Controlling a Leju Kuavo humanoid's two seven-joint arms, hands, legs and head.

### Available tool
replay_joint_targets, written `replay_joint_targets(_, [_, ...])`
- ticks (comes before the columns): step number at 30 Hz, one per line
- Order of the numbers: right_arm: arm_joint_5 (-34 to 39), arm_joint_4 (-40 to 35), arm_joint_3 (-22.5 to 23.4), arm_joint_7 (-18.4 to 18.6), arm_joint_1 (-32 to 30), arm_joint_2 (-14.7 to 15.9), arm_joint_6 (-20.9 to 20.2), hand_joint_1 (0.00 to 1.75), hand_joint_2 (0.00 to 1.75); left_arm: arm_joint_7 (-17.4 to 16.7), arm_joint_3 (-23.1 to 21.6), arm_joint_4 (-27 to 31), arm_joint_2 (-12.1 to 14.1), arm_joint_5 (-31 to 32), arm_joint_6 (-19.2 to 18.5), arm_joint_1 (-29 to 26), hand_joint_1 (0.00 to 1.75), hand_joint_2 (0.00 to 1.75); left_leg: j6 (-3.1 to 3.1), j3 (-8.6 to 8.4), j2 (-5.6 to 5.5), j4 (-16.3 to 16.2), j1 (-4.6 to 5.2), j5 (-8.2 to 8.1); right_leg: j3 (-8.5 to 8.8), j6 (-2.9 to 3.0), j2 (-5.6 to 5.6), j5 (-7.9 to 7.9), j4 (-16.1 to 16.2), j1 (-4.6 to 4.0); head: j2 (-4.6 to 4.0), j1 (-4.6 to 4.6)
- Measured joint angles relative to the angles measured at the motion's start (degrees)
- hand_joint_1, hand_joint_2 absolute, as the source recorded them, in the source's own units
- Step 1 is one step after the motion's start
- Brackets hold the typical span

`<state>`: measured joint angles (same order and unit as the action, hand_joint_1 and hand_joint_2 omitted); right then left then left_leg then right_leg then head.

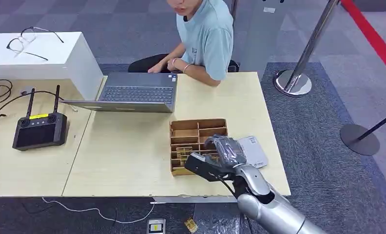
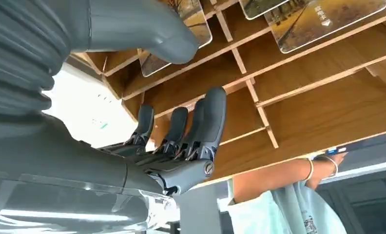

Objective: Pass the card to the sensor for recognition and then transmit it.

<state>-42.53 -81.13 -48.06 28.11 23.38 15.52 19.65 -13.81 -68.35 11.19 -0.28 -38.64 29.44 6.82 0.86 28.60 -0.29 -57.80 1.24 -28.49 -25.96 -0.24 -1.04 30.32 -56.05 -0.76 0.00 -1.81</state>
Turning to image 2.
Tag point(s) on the person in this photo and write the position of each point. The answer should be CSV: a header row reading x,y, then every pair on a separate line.
x,y
277,213

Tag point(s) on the person's left hand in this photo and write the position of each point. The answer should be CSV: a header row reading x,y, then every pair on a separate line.
x,y
323,169

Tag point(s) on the robot right arm ribbed sleeve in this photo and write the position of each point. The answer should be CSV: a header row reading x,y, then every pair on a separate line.
x,y
15,55

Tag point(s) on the grey laptop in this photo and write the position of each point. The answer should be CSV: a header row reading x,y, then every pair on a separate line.
x,y
367,153

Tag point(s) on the pale grey card reader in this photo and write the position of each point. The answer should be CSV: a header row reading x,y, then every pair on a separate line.
x,y
86,103

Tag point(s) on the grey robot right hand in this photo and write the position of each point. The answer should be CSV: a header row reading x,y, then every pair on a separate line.
x,y
67,155

